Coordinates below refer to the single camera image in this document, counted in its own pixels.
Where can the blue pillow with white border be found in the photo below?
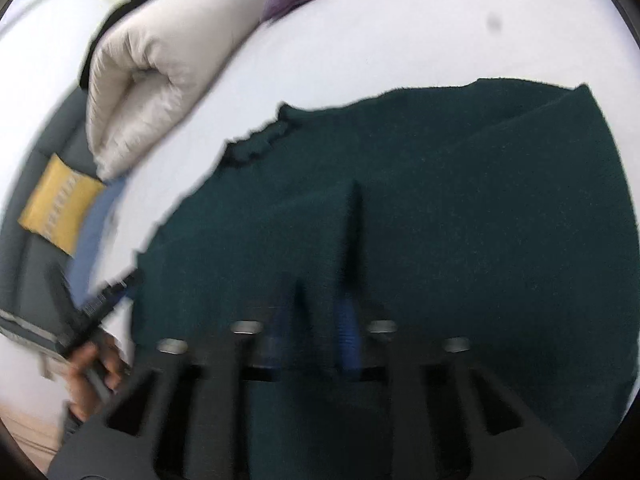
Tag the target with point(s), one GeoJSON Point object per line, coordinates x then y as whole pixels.
{"type": "Point", "coordinates": [92, 240]}

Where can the grey upholstered headboard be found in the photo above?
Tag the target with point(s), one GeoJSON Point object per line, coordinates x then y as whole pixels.
{"type": "Point", "coordinates": [55, 135]}

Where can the person's left hand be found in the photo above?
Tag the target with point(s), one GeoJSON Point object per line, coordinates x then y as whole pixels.
{"type": "Point", "coordinates": [87, 365]}

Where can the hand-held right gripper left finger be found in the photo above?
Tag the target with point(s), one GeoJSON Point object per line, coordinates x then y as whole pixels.
{"type": "Point", "coordinates": [277, 342]}

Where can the yellow patterned pillow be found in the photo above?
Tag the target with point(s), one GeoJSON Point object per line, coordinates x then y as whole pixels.
{"type": "Point", "coordinates": [60, 205]}

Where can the beige folded comforter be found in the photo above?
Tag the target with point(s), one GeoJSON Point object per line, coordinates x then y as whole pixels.
{"type": "Point", "coordinates": [150, 75]}

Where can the dark green knit sweater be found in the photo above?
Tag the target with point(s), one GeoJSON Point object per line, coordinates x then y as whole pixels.
{"type": "Point", "coordinates": [450, 210]}

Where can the bed with white sheet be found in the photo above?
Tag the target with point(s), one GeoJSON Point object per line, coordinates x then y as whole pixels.
{"type": "Point", "coordinates": [400, 45]}

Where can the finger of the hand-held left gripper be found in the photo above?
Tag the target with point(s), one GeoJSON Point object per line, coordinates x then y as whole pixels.
{"type": "Point", "coordinates": [60, 300]}
{"type": "Point", "coordinates": [112, 292]}

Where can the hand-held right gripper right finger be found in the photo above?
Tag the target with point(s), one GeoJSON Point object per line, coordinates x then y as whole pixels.
{"type": "Point", "coordinates": [347, 340]}

